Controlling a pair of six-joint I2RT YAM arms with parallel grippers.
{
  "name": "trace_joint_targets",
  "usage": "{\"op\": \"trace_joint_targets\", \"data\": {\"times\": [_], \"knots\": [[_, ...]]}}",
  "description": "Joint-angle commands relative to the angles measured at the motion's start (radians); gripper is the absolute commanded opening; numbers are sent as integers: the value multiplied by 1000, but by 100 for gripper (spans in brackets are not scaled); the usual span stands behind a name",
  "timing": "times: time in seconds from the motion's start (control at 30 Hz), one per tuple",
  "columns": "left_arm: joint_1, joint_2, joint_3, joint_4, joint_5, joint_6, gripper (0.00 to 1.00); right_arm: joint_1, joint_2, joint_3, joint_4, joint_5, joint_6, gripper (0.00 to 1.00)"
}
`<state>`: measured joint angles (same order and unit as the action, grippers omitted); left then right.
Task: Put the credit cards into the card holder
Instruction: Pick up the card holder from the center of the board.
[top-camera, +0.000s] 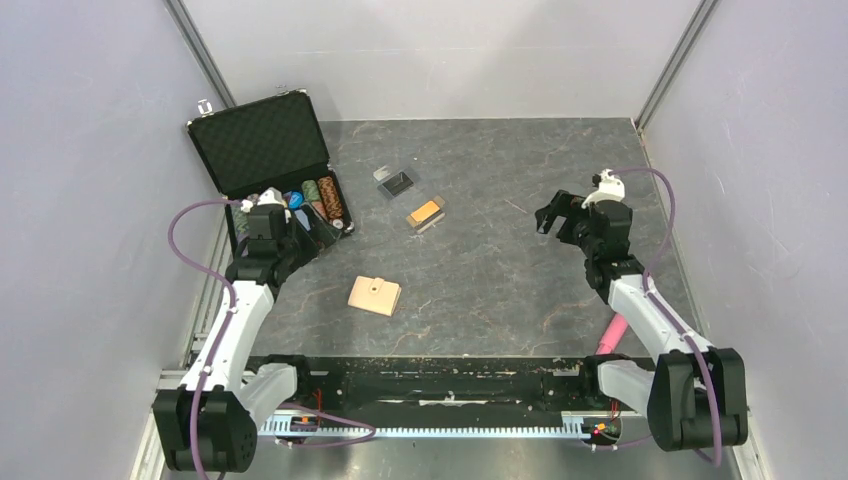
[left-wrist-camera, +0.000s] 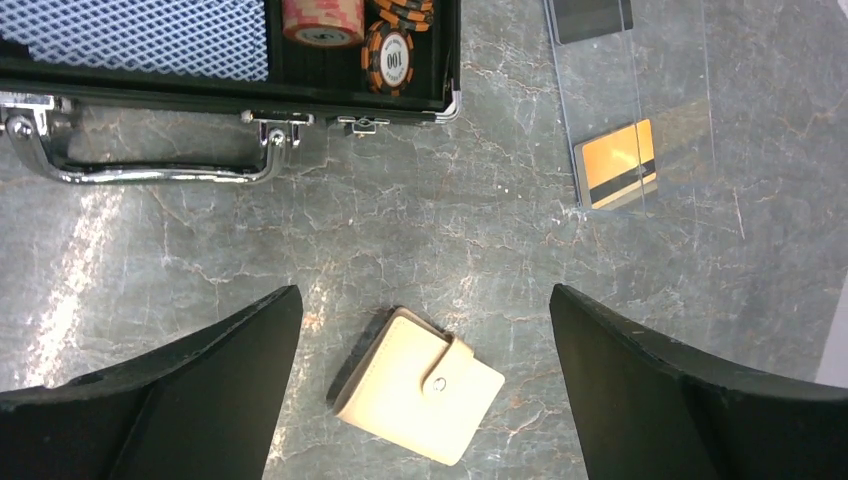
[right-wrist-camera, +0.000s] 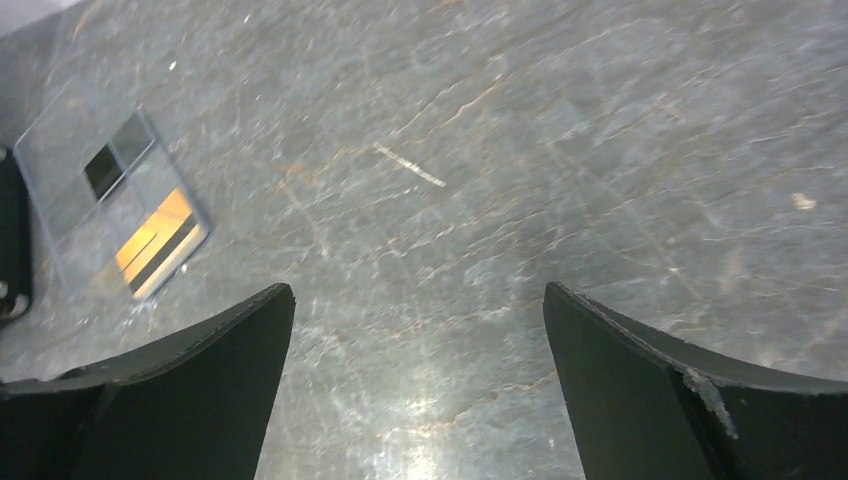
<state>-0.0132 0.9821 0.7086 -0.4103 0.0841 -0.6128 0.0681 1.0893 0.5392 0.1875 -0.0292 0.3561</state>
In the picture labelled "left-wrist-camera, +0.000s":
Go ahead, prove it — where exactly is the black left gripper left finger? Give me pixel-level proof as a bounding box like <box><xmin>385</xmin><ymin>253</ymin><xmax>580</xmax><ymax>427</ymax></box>
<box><xmin>1</xmin><ymin>286</ymin><xmax>303</xmax><ymax>479</ymax></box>

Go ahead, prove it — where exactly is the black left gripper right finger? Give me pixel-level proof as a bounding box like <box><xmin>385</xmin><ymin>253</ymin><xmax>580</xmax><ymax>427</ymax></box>
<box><xmin>549</xmin><ymin>284</ymin><xmax>847</xmax><ymax>479</ymax></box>

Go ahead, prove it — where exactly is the beige leather card holder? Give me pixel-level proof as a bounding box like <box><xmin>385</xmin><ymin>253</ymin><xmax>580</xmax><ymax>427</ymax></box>
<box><xmin>333</xmin><ymin>307</ymin><xmax>505</xmax><ymax>466</ymax></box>

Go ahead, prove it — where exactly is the gold credit card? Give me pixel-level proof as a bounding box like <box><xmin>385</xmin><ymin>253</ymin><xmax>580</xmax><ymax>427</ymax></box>
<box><xmin>573</xmin><ymin>119</ymin><xmax>658</xmax><ymax>210</ymax></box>

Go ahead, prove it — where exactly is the clear acrylic card stand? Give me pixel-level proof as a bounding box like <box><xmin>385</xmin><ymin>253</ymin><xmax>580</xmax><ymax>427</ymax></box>
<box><xmin>545</xmin><ymin>0</ymin><xmax>715</xmax><ymax>219</ymax></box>

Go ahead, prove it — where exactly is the blue playing card deck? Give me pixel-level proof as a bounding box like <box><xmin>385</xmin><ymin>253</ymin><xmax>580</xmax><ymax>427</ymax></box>
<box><xmin>1</xmin><ymin>1</ymin><xmax>269</xmax><ymax>81</ymax></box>

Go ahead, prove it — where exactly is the black credit card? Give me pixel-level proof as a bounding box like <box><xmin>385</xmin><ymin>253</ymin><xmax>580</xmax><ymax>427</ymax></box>
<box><xmin>548</xmin><ymin>0</ymin><xmax>633</xmax><ymax>45</ymax></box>

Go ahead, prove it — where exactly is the black poker chip case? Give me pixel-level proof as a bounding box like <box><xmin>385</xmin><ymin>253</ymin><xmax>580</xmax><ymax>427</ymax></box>
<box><xmin>1</xmin><ymin>1</ymin><xmax>461</xmax><ymax>185</ymax></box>

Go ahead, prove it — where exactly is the orange black poker chip stack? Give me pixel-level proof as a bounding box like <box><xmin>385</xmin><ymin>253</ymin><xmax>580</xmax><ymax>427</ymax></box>
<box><xmin>360</xmin><ymin>0</ymin><xmax>435</xmax><ymax>96</ymax></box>

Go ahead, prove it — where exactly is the pink red poker chip stack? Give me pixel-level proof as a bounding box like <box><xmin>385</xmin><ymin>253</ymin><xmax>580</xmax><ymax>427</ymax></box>
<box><xmin>282</xmin><ymin>0</ymin><xmax>365</xmax><ymax>48</ymax></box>

